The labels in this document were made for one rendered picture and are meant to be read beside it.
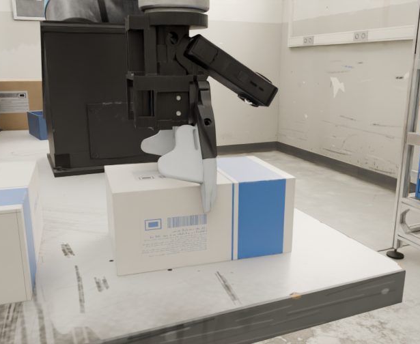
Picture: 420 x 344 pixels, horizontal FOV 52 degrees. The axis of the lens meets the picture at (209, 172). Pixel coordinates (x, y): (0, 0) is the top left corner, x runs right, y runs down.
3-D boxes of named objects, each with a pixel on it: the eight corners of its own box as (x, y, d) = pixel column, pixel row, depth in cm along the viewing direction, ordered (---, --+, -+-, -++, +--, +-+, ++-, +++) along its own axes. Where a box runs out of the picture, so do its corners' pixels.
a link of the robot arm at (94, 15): (55, 62, 98) (48, 20, 104) (114, 52, 101) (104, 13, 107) (42, 21, 87) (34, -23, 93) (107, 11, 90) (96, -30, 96)
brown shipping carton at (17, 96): (-22, 132, 138) (-29, 80, 134) (-7, 123, 158) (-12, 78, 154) (75, 128, 145) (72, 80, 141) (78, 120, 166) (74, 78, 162)
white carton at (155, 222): (252, 217, 61) (253, 155, 58) (291, 252, 50) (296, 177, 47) (108, 233, 55) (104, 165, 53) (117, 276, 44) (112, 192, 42)
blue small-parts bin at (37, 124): (91, 128, 145) (89, 107, 143) (107, 134, 133) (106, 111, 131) (29, 133, 134) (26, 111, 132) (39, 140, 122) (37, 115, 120)
